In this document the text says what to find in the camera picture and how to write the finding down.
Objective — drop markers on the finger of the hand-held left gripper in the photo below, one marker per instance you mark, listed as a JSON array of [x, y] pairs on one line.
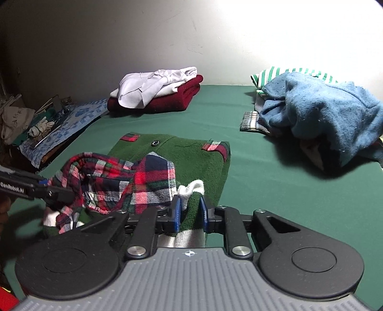
[[59, 194]]

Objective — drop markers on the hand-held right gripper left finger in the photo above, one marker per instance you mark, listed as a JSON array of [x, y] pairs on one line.
[[177, 213]]

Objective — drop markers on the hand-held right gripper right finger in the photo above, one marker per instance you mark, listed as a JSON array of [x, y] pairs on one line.
[[203, 215]]

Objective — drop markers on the green cardigan with white stripes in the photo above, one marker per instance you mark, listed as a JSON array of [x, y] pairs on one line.
[[185, 155]]

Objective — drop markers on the red plaid shirt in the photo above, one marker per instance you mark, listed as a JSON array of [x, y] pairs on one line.
[[119, 179]]

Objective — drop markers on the brown wooden stand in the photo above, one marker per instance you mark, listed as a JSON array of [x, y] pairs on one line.
[[54, 157]]

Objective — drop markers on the white gloves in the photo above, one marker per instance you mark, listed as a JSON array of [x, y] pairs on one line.
[[39, 128]]

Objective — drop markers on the beige bag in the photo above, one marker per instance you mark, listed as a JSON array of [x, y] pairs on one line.
[[15, 122]]

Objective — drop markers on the blue patterned cloth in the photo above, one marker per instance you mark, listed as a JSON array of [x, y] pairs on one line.
[[77, 119]]

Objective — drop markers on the dark green cloth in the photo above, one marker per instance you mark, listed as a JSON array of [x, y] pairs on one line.
[[48, 115]]

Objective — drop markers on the grey striped knit garment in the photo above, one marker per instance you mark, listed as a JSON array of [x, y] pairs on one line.
[[254, 122]]

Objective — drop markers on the dark red sweater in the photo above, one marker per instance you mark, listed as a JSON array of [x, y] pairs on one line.
[[179, 98]]

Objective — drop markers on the green white striped shirt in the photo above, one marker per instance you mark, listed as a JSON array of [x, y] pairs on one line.
[[269, 76]]

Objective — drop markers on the blue sweater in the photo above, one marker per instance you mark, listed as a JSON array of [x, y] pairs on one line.
[[323, 110]]

